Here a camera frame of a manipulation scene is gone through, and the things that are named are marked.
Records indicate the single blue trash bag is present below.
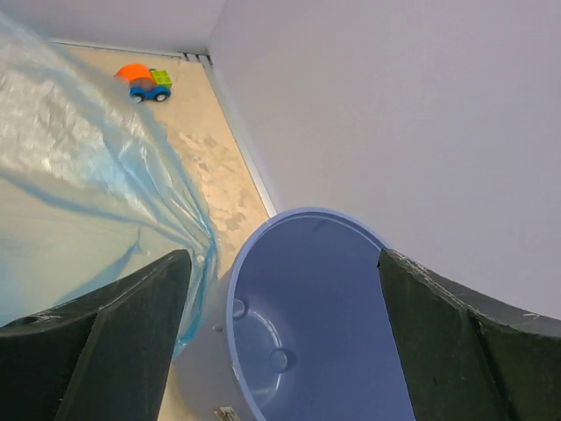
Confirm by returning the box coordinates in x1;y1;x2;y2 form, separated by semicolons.
1;16;217;351

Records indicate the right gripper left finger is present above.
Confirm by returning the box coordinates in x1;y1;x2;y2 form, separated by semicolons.
1;250;192;421

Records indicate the orange blue toy car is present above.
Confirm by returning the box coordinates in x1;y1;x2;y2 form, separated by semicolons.
114;63;173;103

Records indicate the blue plastic trash bin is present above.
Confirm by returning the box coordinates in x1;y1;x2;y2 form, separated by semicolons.
174;208;414;421

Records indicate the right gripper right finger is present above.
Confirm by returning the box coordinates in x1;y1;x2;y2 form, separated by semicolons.
378;249;560;420

